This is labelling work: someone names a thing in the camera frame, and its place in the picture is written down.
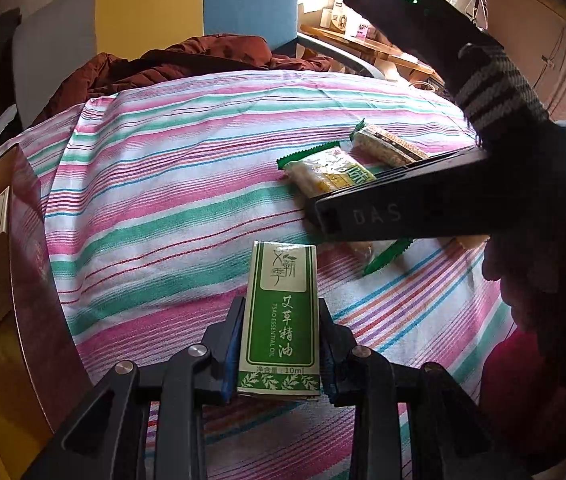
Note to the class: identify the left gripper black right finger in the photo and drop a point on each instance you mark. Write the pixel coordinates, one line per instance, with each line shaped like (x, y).
(418, 417)

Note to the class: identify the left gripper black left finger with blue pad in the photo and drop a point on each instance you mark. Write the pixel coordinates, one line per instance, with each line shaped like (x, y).
(142, 422)

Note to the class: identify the green essential oil box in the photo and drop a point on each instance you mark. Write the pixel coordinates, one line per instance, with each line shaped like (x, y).
(279, 354)

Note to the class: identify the green snack packet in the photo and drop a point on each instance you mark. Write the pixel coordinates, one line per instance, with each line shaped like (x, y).
(327, 168)

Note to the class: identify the right hand in shadow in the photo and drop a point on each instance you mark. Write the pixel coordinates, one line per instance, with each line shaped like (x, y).
(531, 270)

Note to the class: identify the gold metal tray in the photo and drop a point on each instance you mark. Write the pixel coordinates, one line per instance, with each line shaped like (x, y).
(42, 377)

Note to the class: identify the wooden desk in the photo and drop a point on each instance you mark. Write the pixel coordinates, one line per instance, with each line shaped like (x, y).
(370, 47)

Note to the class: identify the striped bed sheet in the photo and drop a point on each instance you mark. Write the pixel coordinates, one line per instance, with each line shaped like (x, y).
(153, 199)

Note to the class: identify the dark red jacket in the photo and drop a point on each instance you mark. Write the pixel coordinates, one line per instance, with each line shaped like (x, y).
(106, 74)

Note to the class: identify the black rolled mat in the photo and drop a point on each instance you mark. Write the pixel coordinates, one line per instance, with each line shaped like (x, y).
(9, 21)

